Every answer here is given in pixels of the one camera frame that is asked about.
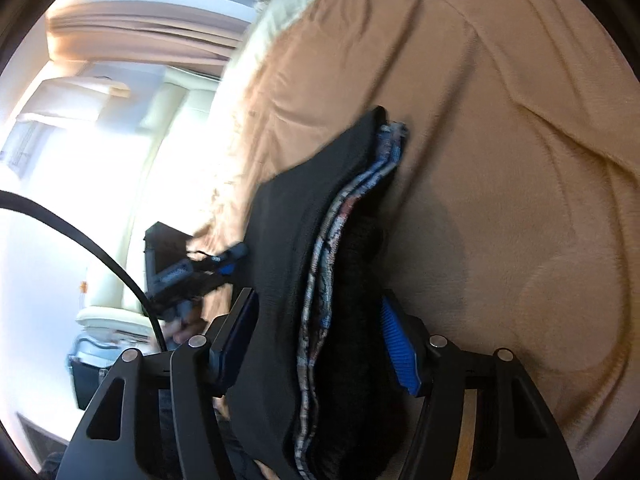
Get black pants with patterned trim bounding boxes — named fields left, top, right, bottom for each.
left=227, top=107, right=407, bottom=479

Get person's left hand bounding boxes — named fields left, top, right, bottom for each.
left=163, top=302, right=208, bottom=349

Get cream padded headboard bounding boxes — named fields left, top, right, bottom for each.
left=77, top=67, right=218, bottom=344

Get orange bed blanket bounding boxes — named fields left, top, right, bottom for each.
left=194, top=0, right=639, bottom=479

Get cream bed sheet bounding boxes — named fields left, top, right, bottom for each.
left=234, top=0, right=346, bottom=76

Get black cable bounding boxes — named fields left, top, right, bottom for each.
left=0, top=188, right=170, bottom=354

